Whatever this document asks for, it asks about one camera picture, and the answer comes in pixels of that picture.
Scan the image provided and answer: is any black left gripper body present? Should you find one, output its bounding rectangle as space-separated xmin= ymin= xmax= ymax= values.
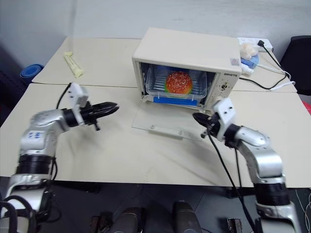
xmin=81 ymin=103 xmax=102 ymax=132

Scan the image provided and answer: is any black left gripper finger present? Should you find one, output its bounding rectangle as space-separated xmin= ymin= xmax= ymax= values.
xmin=93 ymin=101 xmax=119 ymax=111
xmin=97 ymin=107 xmax=120 ymax=118

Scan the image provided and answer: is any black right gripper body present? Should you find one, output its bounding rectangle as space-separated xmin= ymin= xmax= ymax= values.
xmin=201 ymin=114 xmax=221 ymax=139

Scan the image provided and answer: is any glass oven door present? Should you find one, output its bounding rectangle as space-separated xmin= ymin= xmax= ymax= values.
xmin=131 ymin=106 xmax=204 ymax=142

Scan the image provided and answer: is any clear plastic food container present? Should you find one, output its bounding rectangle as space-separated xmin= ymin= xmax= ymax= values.
xmin=145 ymin=64 xmax=207 ymax=103

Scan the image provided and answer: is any cream toaster oven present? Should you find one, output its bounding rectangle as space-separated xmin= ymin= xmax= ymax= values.
xmin=132 ymin=27 xmax=243 ymax=115

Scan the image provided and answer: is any sesame burger bun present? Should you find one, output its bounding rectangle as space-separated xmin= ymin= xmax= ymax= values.
xmin=165 ymin=70 xmax=193 ymax=94

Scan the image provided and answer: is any cream folded paper packet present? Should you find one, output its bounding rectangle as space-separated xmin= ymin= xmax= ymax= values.
xmin=63 ymin=50 xmax=85 ymax=79

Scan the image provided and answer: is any white plug adapter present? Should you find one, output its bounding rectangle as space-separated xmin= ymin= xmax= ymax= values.
xmin=240 ymin=64 xmax=255 ymax=75

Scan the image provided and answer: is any blue round dish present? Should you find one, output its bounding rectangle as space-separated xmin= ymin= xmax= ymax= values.
xmin=240 ymin=54 xmax=260 ymax=69

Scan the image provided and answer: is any pale peach crumpled item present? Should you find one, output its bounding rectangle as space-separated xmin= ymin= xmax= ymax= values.
xmin=239 ymin=43 xmax=259 ymax=60

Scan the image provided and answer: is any white power strip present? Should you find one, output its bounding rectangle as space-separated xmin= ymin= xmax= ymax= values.
xmin=237 ymin=36 xmax=274 ymax=52

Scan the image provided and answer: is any dark rounded shape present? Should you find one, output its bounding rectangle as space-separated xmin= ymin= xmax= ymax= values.
xmin=111 ymin=206 xmax=147 ymax=233
xmin=172 ymin=200 xmax=203 ymax=233

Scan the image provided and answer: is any black chair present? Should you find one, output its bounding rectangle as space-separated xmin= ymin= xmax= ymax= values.
xmin=280 ymin=35 xmax=311 ymax=96

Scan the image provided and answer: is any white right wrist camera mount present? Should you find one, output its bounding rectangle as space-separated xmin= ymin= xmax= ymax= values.
xmin=211 ymin=97 xmax=238 ymax=143

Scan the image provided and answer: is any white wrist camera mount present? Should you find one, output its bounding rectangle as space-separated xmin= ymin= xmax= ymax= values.
xmin=67 ymin=82 xmax=89 ymax=126
xmin=211 ymin=97 xmax=238 ymax=143

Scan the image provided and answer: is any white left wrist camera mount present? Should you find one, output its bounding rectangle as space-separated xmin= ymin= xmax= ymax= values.
xmin=67 ymin=82 xmax=89 ymax=126

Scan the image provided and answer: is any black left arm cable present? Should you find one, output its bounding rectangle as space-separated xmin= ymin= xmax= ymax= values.
xmin=56 ymin=83 xmax=72 ymax=110

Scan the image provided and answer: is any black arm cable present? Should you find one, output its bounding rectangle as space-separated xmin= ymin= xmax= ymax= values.
xmin=208 ymin=134 xmax=259 ymax=233
xmin=56 ymin=83 xmax=72 ymax=110

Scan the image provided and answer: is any white oven door handle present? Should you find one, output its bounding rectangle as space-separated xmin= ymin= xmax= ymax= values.
xmin=148 ymin=124 xmax=185 ymax=140

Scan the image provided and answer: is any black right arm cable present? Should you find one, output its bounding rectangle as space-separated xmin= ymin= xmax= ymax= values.
xmin=208 ymin=134 xmax=259 ymax=233

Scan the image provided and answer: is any white power cable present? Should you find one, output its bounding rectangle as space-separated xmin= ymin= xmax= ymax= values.
xmin=254 ymin=64 xmax=296 ymax=92

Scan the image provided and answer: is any black power cable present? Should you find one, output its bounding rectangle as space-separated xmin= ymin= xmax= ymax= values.
xmin=239 ymin=45 xmax=293 ymax=92

